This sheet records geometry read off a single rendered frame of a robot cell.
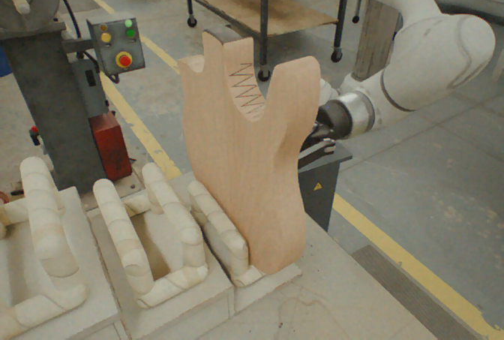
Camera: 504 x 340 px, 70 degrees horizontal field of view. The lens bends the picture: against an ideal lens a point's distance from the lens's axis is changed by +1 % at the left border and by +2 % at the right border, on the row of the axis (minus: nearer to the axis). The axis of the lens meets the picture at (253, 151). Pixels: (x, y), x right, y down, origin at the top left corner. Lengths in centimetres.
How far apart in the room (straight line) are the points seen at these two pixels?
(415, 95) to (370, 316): 39
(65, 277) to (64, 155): 137
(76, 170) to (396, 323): 154
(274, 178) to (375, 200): 184
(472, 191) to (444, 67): 199
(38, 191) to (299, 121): 34
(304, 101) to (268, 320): 41
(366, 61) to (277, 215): 84
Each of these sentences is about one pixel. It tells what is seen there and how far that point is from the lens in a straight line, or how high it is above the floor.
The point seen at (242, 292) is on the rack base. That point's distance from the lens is 69.
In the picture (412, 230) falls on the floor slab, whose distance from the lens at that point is 218.
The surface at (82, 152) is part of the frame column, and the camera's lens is 184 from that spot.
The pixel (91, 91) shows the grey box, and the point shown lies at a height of 78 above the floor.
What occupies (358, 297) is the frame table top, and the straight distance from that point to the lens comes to 72.
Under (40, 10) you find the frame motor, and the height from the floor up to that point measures 119.
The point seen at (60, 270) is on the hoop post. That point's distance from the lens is 48.
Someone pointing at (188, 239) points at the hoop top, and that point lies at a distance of 53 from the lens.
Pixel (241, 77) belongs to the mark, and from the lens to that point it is 49.
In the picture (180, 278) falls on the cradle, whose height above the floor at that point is 106.
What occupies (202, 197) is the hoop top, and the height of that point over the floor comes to 105.
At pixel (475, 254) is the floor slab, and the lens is 222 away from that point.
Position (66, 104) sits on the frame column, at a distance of 172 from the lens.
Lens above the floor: 153
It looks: 37 degrees down
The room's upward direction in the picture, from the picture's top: straight up
